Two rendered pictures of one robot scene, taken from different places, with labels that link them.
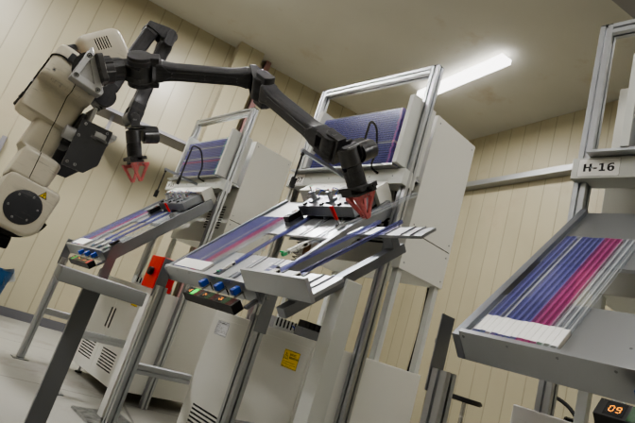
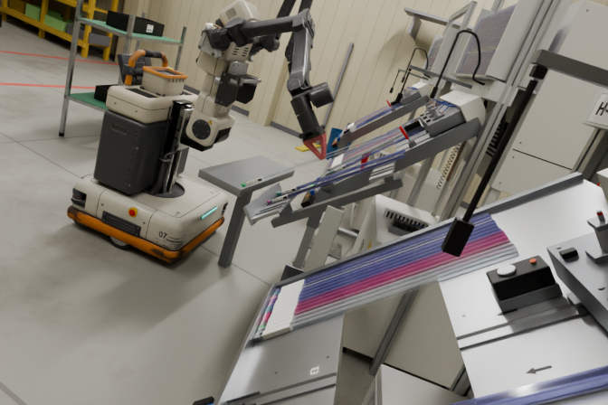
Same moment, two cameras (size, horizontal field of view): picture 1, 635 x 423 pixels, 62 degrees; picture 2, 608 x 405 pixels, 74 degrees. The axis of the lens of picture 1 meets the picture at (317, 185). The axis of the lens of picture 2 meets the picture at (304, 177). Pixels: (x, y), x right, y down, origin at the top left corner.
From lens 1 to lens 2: 1.26 m
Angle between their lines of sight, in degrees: 53
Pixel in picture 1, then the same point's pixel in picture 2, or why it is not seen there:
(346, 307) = (326, 228)
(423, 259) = (536, 180)
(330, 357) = (311, 262)
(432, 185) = (560, 95)
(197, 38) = not seen: outside the picture
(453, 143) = not seen: outside the picture
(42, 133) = (209, 82)
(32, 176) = (203, 110)
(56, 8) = not seen: outside the picture
